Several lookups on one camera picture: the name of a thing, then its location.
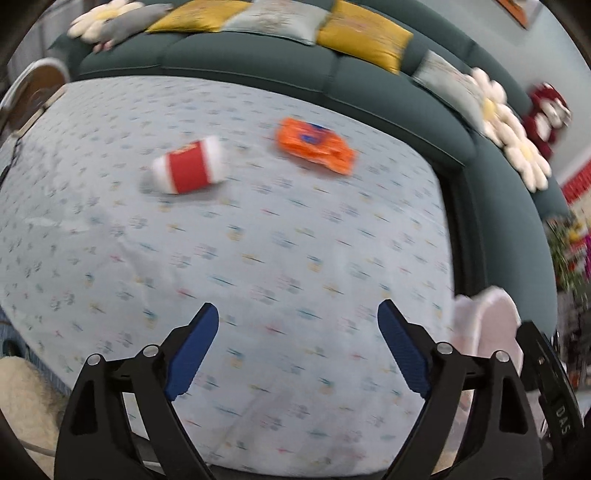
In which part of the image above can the orange blue snack bag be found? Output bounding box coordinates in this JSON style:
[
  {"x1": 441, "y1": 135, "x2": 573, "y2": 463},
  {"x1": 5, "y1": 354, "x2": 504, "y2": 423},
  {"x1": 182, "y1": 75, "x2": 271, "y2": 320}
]
[{"x1": 276, "y1": 117, "x2": 356, "y2": 175}]

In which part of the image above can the yellow embroidered cushion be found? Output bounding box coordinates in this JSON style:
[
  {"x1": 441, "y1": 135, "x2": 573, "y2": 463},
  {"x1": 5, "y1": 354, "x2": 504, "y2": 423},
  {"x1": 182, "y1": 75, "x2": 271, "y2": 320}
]
[
  {"x1": 146, "y1": 0, "x2": 250, "y2": 33},
  {"x1": 317, "y1": 1, "x2": 414, "y2": 74}
]

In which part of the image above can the white daisy pillow left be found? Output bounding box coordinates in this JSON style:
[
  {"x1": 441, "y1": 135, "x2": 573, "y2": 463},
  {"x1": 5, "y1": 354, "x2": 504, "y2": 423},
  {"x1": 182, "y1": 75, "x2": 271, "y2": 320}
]
[{"x1": 67, "y1": 0, "x2": 144, "y2": 44}]

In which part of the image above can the grey embroidered cushion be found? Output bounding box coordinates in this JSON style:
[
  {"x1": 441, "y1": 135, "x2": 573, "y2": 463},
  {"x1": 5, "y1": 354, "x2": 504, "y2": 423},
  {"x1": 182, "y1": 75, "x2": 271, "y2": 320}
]
[
  {"x1": 413, "y1": 50, "x2": 484, "y2": 134},
  {"x1": 221, "y1": 0, "x2": 335, "y2": 46}
]

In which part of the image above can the potted flower plant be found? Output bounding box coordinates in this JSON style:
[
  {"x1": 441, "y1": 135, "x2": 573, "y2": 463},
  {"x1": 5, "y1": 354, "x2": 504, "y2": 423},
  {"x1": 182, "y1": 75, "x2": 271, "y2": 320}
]
[{"x1": 545, "y1": 214, "x2": 590, "y2": 292}]

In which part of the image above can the white daisy pillow back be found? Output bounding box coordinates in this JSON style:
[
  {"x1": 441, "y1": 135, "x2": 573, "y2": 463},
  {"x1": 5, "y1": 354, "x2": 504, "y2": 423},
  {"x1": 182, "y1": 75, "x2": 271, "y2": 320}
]
[{"x1": 470, "y1": 68, "x2": 526, "y2": 148}]

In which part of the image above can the round wooden side table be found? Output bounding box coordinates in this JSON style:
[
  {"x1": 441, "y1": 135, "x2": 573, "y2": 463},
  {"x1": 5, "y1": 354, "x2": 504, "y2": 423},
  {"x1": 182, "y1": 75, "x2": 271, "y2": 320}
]
[{"x1": 1, "y1": 58, "x2": 70, "y2": 143}]

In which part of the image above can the white daisy pillow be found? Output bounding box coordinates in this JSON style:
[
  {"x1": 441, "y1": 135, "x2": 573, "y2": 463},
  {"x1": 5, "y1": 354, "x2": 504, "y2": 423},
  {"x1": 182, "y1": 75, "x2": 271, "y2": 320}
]
[
  {"x1": 503, "y1": 135, "x2": 552, "y2": 193},
  {"x1": 470, "y1": 68, "x2": 526, "y2": 148},
  {"x1": 67, "y1": 0, "x2": 144, "y2": 44}
]

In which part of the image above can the floral light blue tablecloth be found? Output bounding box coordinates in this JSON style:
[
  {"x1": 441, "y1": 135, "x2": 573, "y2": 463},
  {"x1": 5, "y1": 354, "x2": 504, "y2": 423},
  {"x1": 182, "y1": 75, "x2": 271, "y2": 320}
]
[{"x1": 1, "y1": 77, "x2": 453, "y2": 477}]

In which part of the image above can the white lined trash bin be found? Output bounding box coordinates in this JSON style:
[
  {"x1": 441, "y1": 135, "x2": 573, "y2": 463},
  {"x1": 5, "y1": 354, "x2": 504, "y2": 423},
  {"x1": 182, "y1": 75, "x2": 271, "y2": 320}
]
[{"x1": 434, "y1": 286, "x2": 524, "y2": 473}]

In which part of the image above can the grey embroidered cushion right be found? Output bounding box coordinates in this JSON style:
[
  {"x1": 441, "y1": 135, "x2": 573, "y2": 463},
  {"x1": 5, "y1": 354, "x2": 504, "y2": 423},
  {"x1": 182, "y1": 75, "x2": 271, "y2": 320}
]
[{"x1": 413, "y1": 50, "x2": 484, "y2": 134}]

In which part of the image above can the grey embroidered cushion left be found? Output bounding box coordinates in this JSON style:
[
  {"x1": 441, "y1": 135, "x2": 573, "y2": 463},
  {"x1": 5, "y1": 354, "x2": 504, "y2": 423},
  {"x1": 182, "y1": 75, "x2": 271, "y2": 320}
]
[{"x1": 221, "y1": 0, "x2": 335, "y2": 46}]

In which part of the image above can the white daisy pillow front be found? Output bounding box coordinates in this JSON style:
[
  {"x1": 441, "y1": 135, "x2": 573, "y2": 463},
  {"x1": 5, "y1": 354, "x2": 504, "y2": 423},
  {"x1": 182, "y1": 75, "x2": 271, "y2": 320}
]
[{"x1": 503, "y1": 135, "x2": 552, "y2": 193}]

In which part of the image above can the framed picture right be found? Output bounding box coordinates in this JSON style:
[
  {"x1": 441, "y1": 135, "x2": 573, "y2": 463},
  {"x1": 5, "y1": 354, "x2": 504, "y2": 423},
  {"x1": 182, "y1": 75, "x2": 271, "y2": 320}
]
[{"x1": 496, "y1": 0, "x2": 543, "y2": 29}]

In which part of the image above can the red white plush bear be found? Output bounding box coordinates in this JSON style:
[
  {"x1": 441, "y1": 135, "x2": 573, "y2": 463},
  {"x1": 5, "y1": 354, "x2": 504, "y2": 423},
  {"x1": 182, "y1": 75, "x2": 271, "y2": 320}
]
[{"x1": 523, "y1": 82, "x2": 572, "y2": 161}]

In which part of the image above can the grey mouse plush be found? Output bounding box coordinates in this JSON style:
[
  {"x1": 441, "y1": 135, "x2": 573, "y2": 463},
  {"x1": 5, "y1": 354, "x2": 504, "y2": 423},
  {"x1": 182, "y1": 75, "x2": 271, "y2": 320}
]
[{"x1": 93, "y1": 3, "x2": 174, "y2": 52}]

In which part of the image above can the red white paper cup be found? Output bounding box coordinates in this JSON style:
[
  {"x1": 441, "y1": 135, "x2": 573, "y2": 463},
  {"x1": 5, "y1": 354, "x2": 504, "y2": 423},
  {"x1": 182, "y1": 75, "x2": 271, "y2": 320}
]
[{"x1": 150, "y1": 136, "x2": 229, "y2": 195}]

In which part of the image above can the yellow embroidered cushion left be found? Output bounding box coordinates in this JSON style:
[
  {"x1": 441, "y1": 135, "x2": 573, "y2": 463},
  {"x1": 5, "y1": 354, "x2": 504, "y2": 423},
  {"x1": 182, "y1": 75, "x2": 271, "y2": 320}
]
[{"x1": 146, "y1": 0, "x2": 250, "y2": 33}]

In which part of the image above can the red festive wall decoration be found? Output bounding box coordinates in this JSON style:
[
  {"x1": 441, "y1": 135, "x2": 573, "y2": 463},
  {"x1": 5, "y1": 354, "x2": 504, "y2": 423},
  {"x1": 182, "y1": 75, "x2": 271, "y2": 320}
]
[{"x1": 561, "y1": 161, "x2": 591, "y2": 204}]

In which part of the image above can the teal sectional sofa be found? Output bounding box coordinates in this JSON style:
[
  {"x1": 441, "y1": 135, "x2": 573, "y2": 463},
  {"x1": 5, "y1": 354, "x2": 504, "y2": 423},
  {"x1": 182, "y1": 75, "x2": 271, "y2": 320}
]
[{"x1": 49, "y1": 1, "x2": 568, "y2": 335}]

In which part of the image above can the yellow embroidered cushion centre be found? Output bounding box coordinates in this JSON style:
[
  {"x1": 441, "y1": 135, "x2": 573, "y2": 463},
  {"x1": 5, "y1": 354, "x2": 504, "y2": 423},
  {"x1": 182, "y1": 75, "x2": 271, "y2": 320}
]
[{"x1": 317, "y1": 1, "x2": 414, "y2": 74}]

